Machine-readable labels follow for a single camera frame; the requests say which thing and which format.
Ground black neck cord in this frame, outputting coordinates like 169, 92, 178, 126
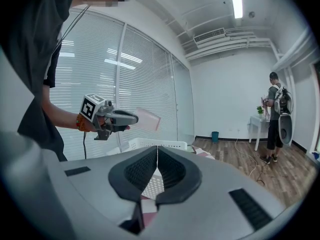
59, 4, 91, 48

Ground person's black shirt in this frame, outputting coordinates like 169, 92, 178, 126
0, 0, 76, 163

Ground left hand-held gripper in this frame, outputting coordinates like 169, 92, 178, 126
79, 93, 140, 141

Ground brown beaded bracelet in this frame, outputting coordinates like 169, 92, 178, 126
75, 112, 89, 133

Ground white window blinds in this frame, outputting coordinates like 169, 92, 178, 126
48, 6, 196, 162

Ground grey oval shell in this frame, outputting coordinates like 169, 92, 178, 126
277, 113, 294, 147

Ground long ceiling light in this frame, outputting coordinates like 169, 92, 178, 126
228, 0, 244, 20

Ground person's left hand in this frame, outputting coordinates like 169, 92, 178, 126
85, 119, 99, 133

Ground white air vent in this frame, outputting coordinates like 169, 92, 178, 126
193, 27, 227, 50

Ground pink round object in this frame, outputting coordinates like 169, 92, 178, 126
135, 106, 162, 132

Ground dark framed window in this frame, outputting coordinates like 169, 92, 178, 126
309, 60, 320, 160

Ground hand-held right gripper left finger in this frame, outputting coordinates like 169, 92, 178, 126
41, 145, 160, 240

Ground round table with checkered cloth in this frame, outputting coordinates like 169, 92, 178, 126
139, 145, 216, 229

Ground white floor cable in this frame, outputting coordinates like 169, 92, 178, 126
234, 138, 259, 178

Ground white side table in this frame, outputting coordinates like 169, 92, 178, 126
247, 114, 272, 152

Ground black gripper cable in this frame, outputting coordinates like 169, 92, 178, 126
82, 131, 88, 160

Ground white perforated plastic basket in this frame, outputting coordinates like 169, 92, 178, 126
106, 137, 189, 201

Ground black floor cable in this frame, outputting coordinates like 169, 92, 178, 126
255, 158, 270, 188

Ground large white duct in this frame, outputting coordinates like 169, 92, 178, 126
271, 25, 316, 73

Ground white ceiling pipes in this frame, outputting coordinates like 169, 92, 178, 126
174, 24, 281, 63

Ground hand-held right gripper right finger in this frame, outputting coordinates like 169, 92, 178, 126
139, 145, 305, 240

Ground person's left forearm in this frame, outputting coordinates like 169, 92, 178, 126
40, 83, 84, 133

